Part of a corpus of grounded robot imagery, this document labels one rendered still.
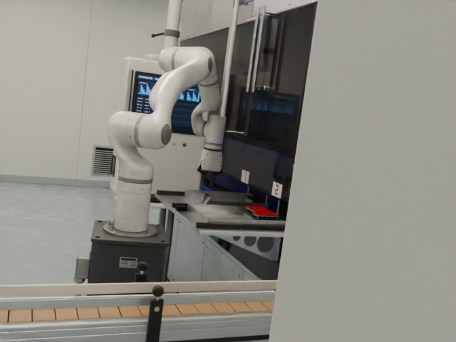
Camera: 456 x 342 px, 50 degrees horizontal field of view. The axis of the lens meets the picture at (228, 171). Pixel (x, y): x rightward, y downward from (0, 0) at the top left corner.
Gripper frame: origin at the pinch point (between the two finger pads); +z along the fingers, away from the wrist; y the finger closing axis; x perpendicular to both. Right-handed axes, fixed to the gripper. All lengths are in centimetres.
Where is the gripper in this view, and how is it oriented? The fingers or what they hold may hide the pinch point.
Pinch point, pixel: (208, 181)
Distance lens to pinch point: 233.5
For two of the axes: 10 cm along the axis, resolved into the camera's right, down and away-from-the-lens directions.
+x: 3.8, 1.6, -9.1
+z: -1.4, 9.8, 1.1
